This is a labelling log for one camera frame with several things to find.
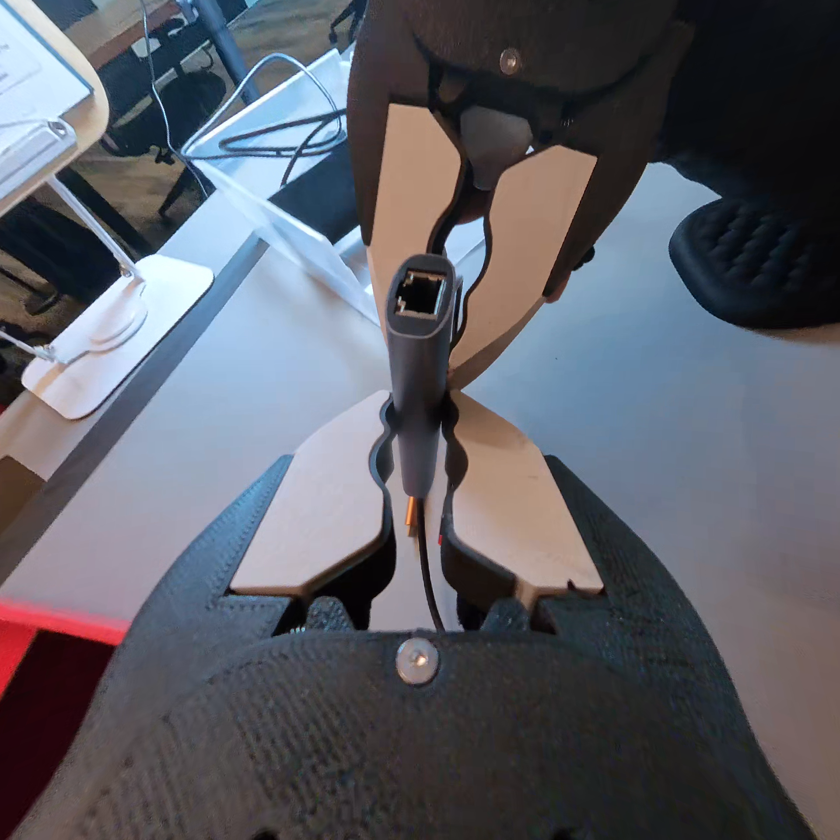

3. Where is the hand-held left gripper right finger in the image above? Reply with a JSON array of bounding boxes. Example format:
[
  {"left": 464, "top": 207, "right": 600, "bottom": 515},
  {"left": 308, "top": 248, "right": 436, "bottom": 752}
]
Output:
[{"left": 441, "top": 390, "right": 605, "bottom": 631}]

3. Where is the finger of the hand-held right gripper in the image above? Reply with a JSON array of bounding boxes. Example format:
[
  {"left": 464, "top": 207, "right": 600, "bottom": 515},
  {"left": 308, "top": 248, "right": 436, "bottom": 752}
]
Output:
[
  {"left": 363, "top": 101, "right": 475, "bottom": 329},
  {"left": 448, "top": 144, "right": 599, "bottom": 389}
]

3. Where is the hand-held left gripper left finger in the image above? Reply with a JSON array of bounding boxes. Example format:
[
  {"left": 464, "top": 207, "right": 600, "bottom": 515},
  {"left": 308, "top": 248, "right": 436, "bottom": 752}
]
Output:
[{"left": 230, "top": 390, "right": 398, "bottom": 631}]

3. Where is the black cable orange usb plug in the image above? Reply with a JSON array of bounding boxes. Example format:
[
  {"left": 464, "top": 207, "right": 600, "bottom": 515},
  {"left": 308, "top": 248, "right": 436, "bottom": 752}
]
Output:
[{"left": 402, "top": 495, "right": 450, "bottom": 632}]

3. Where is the clear plastic bin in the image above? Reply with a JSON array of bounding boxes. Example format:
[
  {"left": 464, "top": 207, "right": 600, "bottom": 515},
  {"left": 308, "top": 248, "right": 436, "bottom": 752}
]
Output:
[{"left": 180, "top": 49, "right": 383, "bottom": 327}]

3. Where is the grey slim usb hub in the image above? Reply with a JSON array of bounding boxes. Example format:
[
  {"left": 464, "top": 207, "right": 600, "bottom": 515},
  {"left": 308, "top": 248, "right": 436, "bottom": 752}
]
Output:
[{"left": 382, "top": 251, "right": 464, "bottom": 497}]

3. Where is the red plastic bin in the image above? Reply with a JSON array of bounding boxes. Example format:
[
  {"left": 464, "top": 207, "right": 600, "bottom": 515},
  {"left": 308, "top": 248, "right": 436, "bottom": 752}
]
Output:
[{"left": 0, "top": 594, "right": 132, "bottom": 828}]

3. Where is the grey monitor pole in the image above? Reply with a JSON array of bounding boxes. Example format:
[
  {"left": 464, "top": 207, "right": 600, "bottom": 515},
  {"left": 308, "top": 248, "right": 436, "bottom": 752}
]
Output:
[{"left": 205, "top": 0, "right": 261, "bottom": 106}]

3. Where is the black textured pad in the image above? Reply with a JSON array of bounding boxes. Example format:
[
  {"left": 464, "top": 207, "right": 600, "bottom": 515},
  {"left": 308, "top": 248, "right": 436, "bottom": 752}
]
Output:
[{"left": 668, "top": 197, "right": 840, "bottom": 330}]

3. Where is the instruction sheet on stand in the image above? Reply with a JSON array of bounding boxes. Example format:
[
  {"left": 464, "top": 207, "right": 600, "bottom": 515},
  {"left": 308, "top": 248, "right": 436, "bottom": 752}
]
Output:
[{"left": 0, "top": 0, "right": 215, "bottom": 421}]

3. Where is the thin grey cable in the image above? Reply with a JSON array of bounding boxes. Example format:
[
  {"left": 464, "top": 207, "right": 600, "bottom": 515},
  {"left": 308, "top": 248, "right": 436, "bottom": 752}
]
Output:
[{"left": 140, "top": 0, "right": 212, "bottom": 199}]

